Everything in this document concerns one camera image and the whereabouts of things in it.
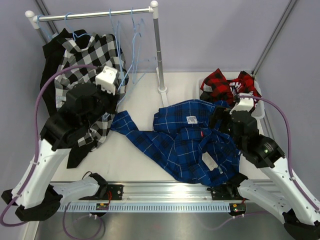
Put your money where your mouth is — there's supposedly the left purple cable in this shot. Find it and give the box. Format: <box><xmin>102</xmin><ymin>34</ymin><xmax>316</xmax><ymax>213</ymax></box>
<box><xmin>0</xmin><ymin>64</ymin><xmax>101</xmax><ymax>227</ymax></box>

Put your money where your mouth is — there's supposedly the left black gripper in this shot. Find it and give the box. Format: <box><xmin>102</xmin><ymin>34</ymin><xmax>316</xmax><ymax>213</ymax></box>
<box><xmin>83</xmin><ymin>82</ymin><xmax>121</xmax><ymax>130</ymax></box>

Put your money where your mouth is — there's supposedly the aluminium mounting rail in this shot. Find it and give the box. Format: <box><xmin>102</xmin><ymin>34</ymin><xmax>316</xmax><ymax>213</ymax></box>
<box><xmin>107</xmin><ymin>181</ymin><xmax>243</xmax><ymax>203</ymax></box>

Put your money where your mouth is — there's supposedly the blue hanger of red shirt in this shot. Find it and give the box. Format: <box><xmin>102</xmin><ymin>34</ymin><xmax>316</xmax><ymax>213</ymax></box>
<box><xmin>109</xmin><ymin>9</ymin><xmax>125</xmax><ymax>86</ymax></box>

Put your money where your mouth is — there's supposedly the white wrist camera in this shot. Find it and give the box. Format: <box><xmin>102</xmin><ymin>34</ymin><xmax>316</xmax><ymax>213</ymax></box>
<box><xmin>95</xmin><ymin>65</ymin><xmax>119</xmax><ymax>95</ymax></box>
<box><xmin>230</xmin><ymin>93</ymin><xmax>255</xmax><ymax>114</ymax></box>

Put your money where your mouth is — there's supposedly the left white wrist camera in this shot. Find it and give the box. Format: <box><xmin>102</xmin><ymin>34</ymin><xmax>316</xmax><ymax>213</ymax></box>
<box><xmin>95</xmin><ymin>65</ymin><xmax>119</xmax><ymax>95</ymax></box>

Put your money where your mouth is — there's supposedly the white plastic basket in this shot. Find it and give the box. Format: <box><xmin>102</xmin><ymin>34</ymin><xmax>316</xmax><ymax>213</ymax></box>
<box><xmin>194</xmin><ymin>77</ymin><xmax>265</xmax><ymax>120</ymax></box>

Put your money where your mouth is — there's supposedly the blue plaid shirt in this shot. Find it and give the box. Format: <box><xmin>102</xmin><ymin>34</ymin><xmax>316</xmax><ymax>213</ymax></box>
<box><xmin>110</xmin><ymin>99</ymin><xmax>241</xmax><ymax>187</ymax></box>

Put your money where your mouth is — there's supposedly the left aluminium frame post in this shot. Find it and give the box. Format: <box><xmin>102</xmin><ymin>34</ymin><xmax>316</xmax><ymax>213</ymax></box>
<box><xmin>33</xmin><ymin>0</ymin><xmax>59</xmax><ymax>44</ymax></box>

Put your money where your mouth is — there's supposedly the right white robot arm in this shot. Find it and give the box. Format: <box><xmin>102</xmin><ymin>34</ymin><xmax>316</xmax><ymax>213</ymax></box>
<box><xmin>208</xmin><ymin>105</ymin><xmax>320</xmax><ymax>240</ymax></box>

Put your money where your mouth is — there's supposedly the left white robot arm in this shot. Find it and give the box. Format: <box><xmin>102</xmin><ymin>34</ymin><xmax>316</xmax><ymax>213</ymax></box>
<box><xmin>1</xmin><ymin>83</ymin><xmax>120</xmax><ymax>225</ymax></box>

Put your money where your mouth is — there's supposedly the blue hanger of grey shirt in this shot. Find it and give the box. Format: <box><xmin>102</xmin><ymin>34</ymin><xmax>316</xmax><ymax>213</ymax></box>
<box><xmin>64</xmin><ymin>11</ymin><xmax>92</xmax><ymax>43</ymax></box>

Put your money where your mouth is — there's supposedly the metal clothes rack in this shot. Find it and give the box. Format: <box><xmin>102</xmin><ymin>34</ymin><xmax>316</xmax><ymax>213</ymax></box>
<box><xmin>25</xmin><ymin>0</ymin><xmax>171</xmax><ymax>108</ymax></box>

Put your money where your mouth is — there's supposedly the blue hanger of black shirt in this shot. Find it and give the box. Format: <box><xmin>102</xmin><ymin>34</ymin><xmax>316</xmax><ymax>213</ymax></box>
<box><xmin>36</xmin><ymin>14</ymin><xmax>53</xmax><ymax>41</ymax></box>

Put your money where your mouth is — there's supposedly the white slotted cable duct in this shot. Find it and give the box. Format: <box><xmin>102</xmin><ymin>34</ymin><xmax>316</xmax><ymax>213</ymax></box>
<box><xmin>57</xmin><ymin>202</ymin><xmax>231</xmax><ymax>213</ymax></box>

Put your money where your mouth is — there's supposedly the red black plaid shirt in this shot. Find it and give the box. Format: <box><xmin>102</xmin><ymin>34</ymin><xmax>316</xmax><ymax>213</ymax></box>
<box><xmin>199</xmin><ymin>68</ymin><xmax>262</xmax><ymax>107</ymax></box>

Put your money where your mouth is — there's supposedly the right aluminium frame post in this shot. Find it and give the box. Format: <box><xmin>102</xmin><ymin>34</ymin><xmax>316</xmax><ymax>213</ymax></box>
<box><xmin>251</xmin><ymin>0</ymin><xmax>299</xmax><ymax>76</ymax></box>

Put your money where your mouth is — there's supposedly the grey white plaid shirt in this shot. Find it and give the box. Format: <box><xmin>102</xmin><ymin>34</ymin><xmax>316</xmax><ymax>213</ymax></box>
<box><xmin>54</xmin><ymin>31</ymin><xmax>129</xmax><ymax>151</ymax></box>

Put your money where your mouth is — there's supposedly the light blue wire hanger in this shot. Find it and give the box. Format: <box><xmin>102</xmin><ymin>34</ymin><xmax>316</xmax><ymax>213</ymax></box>
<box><xmin>130</xmin><ymin>8</ymin><xmax>144</xmax><ymax>73</ymax></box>

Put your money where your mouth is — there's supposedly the aluminium frame post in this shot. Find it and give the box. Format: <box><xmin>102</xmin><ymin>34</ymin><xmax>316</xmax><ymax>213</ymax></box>
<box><xmin>33</xmin><ymin>0</ymin><xmax>59</xmax><ymax>44</ymax></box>
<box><xmin>251</xmin><ymin>0</ymin><xmax>299</xmax><ymax>76</ymax></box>

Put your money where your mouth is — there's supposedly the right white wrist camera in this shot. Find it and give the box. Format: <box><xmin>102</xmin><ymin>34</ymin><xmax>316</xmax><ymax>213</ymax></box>
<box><xmin>230</xmin><ymin>93</ymin><xmax>255</xmax><ymax>114</ymax></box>

